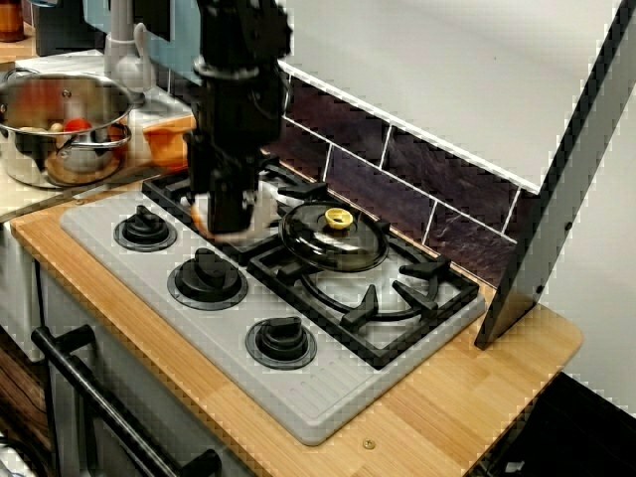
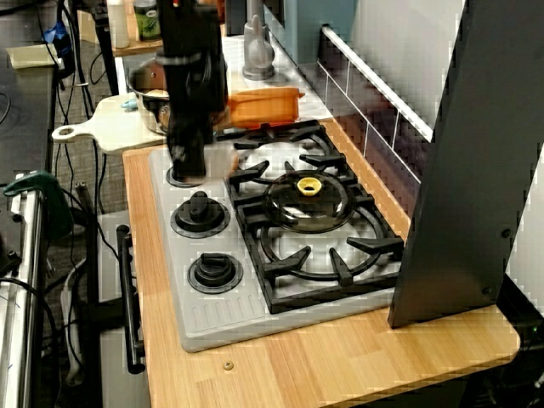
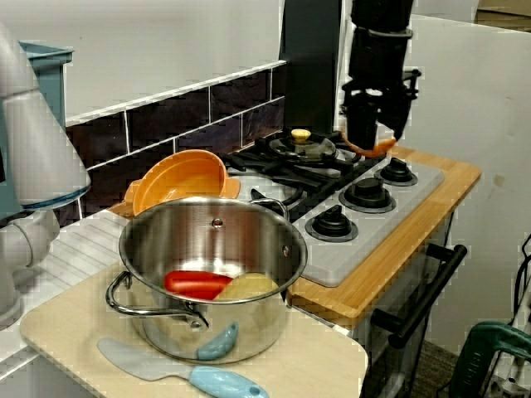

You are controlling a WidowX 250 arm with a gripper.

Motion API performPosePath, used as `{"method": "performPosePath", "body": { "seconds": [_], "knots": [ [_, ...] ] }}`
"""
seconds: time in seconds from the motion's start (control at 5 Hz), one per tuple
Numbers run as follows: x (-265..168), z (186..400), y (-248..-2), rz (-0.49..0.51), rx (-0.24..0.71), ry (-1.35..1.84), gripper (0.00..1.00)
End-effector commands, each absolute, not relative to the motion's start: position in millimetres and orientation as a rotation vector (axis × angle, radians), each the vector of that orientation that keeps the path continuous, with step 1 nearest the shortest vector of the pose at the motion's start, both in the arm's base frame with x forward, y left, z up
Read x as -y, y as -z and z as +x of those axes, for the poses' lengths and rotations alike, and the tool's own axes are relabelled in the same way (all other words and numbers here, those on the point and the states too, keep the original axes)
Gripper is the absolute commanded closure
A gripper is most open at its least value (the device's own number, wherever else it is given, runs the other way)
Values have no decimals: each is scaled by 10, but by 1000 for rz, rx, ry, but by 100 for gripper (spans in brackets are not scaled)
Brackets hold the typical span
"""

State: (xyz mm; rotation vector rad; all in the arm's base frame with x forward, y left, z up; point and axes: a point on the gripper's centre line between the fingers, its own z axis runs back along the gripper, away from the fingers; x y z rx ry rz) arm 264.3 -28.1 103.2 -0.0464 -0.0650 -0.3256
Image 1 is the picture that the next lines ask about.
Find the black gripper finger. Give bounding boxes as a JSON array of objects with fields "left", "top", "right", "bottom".
[
  {"left": 186, "top": 131, "right": 215, "bottom": 198},
  {"left": 211, "top": 156, "right": 262, "bottom": 236}
]

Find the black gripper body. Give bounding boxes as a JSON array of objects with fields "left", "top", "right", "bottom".
[{"left": 191, "top": 79, "right": 288, "bottom": 163}]

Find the white toy bread slice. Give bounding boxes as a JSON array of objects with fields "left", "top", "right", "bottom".
[{"left": 191, "top": 181, "right": 280, "bottom": 244}]

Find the black burner grate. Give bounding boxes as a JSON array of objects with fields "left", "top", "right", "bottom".
[
  {"left": 246, "top": 218, "right": 481, "bottom": 370},
  {"left": 141, "top": 148, "right": 330, "bottom": 267}
]

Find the black stove knob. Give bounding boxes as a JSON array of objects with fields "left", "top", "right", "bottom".
[
  {"left": 166, "top": 246, "right": 248, "bottom": 312},
  {"left": 245, "top": 316, "right": 318, "bottom": 371},
  {"left": 112, "top": 205, "right": 178, "bottom": 253}
]

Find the glass lid yellow knob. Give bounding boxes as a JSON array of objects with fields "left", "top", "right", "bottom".
[{"left": 278, "top": 201, "right": 391, "bottom": 273}]

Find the dark tile backsplash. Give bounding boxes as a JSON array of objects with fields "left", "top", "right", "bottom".
[{"left": 166, "top": 62, "right": 541, "bottom": 290}]

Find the grey toy faucet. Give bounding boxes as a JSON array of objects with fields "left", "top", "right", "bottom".
[{"left": 102, "top": 0, "right": 158, "bottom": 93}]

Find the stainless steel pot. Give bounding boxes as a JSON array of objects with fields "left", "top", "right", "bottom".
[{"left": 0, "top": 68, "right": 135, "bottom": 190}]

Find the white kitchen back panel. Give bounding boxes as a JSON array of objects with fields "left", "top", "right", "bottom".
[{"left": 277, "top": 0, "right": 622, "bottom": 196}]

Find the dark grey box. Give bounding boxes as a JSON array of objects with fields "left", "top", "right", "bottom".
[{"left": 33, "top": 0, "right": 108, "bottom": 57}]

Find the white toy kitchen cabinet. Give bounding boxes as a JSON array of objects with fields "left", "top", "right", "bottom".
[{"left": 0, "top": 218, "right": 264, "bottom": 477}]

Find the wooden side table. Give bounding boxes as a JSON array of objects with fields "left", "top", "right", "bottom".
[{"left": 0, "top": 22, "right": 41, "bottom": 65}]

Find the grey stove top plate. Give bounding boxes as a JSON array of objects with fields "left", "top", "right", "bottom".
[{"left": 59, "top": 191, "right": 487, "bottom": 447}]

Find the brown glass jar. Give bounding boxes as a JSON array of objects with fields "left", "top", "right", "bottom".
[{"left": 0, "top": 0, "right": 27, "bottom": 44}]

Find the dark grey side panel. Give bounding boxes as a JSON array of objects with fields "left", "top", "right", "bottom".
[{"left": 474, "top": 0, "right": 636, "bottom": 352}]

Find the black equipment box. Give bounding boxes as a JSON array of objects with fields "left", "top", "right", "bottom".
[{"left": 466, "top": 371, "right": 636, "bottom": 477}]

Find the black oven door handle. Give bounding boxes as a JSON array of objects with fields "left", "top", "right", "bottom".
[{"left": 31, "top": 325, "right": 224, "bottom": 477}]

